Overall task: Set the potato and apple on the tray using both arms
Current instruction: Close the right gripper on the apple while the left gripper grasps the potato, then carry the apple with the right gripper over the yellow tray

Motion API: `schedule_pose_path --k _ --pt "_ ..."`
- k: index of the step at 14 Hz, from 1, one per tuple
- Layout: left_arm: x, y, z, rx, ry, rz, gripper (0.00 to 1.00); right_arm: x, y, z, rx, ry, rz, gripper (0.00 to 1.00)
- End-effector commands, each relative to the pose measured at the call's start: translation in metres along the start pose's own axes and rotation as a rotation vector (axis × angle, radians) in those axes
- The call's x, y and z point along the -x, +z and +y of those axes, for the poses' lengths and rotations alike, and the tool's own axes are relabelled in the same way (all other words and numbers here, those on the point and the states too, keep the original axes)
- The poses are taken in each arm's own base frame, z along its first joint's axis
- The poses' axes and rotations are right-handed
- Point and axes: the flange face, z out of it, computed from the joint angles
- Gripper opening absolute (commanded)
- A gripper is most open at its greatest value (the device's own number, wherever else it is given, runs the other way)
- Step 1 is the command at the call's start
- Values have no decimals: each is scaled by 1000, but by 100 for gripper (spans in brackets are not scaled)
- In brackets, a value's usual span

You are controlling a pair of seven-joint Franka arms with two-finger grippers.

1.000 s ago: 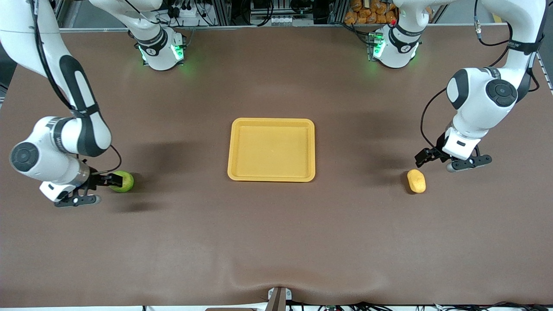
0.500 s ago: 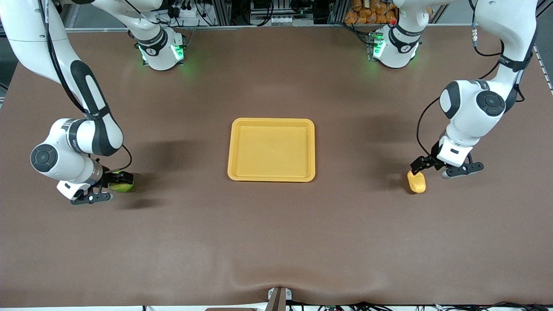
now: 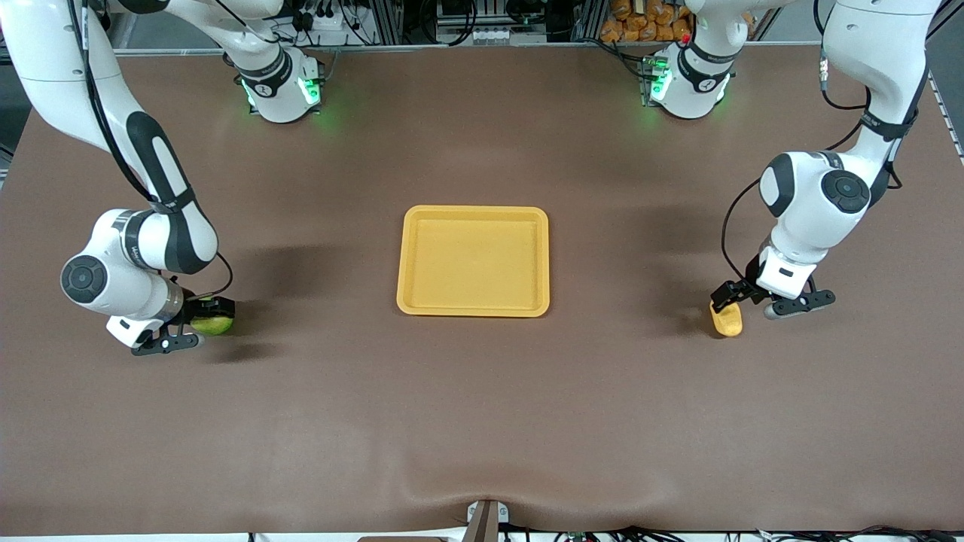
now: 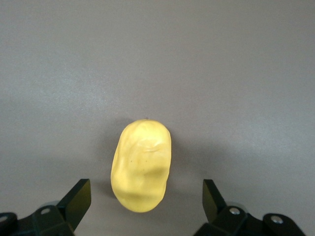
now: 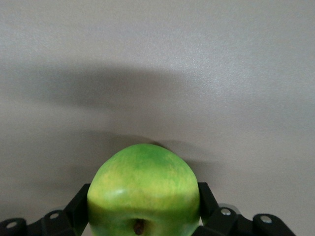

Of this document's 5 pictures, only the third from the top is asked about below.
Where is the yellow potato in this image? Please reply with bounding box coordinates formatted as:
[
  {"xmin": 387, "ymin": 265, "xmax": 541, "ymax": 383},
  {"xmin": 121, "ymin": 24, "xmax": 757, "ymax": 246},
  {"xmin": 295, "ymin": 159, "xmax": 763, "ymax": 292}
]
[{"xmin": 710, "ymin": 300, "xmax": 743, "ymax": 337}]

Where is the yellow plastic tray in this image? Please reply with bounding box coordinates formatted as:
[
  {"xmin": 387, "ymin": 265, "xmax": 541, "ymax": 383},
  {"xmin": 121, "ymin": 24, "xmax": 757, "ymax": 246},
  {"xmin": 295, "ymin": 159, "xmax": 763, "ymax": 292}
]
[{"xmin": 397, "ymin": 206, "xmax": 551, "ymax": 318}]

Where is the brown table cover mat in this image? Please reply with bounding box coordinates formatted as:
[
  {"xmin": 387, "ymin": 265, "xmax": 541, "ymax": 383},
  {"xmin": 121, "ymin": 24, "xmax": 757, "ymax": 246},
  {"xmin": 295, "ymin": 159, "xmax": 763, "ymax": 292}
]
[{"xmin": 0, "ymin": 45, "xmax": 964, "ymax": 537}]

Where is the orange snack packets pile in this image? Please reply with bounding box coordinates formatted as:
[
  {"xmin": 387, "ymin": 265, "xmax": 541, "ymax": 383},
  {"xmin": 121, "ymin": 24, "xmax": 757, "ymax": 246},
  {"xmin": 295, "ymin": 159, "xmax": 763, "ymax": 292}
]
[{"xmin": 600, "ymin": 0, "xmax": 695, "ymax": 43}]

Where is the white power strip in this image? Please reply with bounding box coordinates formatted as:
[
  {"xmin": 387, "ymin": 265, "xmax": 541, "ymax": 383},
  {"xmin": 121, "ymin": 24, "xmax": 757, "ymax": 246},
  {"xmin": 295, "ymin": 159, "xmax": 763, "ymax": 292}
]
[{"xmin": 297, "ymin": 9, "xmax": 355, "ymax": 35}]

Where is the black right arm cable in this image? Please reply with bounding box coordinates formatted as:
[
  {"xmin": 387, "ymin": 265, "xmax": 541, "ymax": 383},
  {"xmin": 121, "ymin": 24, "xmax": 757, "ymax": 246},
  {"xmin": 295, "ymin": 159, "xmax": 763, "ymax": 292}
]
[{"xmin": 66, "ymin": 0, "xmax": 234, "ymax": 302}]

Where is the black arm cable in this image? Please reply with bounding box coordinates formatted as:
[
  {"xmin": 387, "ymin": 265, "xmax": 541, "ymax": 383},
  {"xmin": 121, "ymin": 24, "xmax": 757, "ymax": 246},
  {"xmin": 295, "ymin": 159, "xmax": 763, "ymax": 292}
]
[
  {"xmin": 721, "ymin": 0, "xmax": 905, "ymax": 285},
  {"xmin": 66, "ymin": 0, "xmax": 234, "ymax": 302}
]

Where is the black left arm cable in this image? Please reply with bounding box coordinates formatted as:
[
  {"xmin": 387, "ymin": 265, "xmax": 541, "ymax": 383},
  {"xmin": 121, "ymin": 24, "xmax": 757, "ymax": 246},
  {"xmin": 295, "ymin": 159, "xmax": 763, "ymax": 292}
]
[{"xmin": 721, "ymin": 0, "xmax": 905, "ymax": 285}]

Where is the black cable bundle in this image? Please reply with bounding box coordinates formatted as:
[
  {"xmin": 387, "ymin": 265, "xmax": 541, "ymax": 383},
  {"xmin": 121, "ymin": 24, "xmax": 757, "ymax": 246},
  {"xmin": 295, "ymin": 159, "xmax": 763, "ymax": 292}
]
[{"xmin": 505, "ymin": 525, "xmax": 964, "ymax": 542}]

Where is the aluminium frame post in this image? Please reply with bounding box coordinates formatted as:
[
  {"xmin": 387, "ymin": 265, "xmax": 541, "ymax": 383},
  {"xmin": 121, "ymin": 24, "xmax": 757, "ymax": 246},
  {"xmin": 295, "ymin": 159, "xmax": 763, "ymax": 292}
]
[
  {"xmin": 373, "ymin": 0, "xmax": 404, "ymax": 44},
  {"xmin": 576, "ymin": 0, "xmax": 607, "ymax": 42}
]

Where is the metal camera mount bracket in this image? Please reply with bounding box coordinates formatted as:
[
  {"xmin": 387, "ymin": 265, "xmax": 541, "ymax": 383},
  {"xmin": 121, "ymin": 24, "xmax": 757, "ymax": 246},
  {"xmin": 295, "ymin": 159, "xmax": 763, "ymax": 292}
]
[{"xmin": 465, "ymin": 499, "xmax": 510, "ymax": 542}]

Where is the aluminium table edge rail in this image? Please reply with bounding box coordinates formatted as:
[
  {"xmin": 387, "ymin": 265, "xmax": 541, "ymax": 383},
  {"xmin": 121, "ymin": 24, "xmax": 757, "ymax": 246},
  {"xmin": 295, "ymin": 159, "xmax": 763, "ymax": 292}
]
[{"xmin": 113, "ymin": 41, "xmax": 825, "ymax": 55}]

